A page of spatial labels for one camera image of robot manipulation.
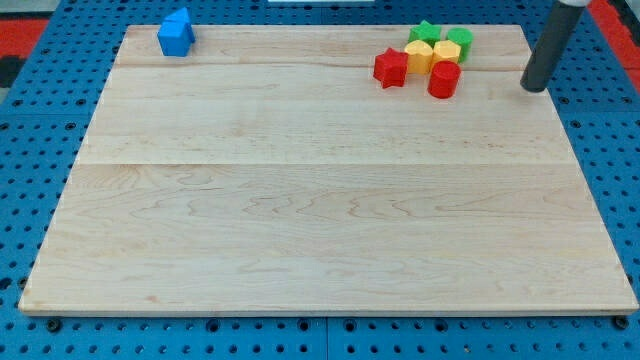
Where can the wooden board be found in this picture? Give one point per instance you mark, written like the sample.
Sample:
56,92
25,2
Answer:
267,173

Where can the red star block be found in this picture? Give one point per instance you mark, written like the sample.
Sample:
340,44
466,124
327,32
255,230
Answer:
390,68

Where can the yellow heart block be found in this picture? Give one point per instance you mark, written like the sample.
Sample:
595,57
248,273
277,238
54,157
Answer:
420,55

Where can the red cylinder block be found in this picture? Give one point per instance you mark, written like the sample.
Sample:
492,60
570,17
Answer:
444,79

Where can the yellow hexagon block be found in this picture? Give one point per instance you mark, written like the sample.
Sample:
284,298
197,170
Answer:
446,50

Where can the green star block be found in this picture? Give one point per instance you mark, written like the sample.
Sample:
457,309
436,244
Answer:
426,32

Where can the green cylinder block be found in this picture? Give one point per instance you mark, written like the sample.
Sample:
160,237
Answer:
462,37

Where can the blue cube block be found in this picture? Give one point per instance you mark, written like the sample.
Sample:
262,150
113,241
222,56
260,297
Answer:
174,38

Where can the blue triangle block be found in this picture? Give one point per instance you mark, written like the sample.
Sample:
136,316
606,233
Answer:
182,15

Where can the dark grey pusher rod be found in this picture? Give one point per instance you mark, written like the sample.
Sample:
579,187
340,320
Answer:
563,17

